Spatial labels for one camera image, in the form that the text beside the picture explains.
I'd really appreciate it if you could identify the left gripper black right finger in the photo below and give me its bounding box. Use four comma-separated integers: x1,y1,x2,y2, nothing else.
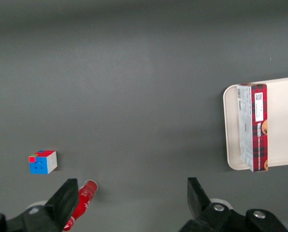
179,177,288,232

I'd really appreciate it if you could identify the beige plastic tray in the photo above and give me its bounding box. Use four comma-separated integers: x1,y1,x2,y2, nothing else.
222,75,288,171

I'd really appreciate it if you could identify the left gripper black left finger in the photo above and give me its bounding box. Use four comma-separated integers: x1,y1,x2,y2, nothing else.
0,178,80,232

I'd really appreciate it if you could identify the red tartan cookie box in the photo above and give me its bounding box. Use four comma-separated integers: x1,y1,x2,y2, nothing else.
236,83,269,173

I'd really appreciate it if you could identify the red soda bottle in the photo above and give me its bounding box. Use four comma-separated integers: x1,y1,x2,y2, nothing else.
62,179,99,232

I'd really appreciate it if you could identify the colourful puzzle cube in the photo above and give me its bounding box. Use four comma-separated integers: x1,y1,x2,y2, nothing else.
28,150,58,175

